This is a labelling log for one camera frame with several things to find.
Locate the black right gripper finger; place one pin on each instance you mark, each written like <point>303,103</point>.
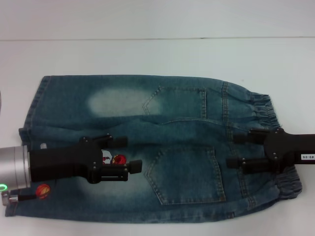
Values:
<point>253,165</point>
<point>251,137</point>

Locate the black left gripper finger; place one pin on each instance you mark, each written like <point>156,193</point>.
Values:
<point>120,141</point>
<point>135,166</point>

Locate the blue denim shorts basketball print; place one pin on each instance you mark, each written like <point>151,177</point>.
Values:
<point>172,110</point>

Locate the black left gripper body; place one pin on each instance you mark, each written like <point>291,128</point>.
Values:
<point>61,162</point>

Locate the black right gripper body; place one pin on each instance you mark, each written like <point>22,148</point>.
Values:
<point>290,150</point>

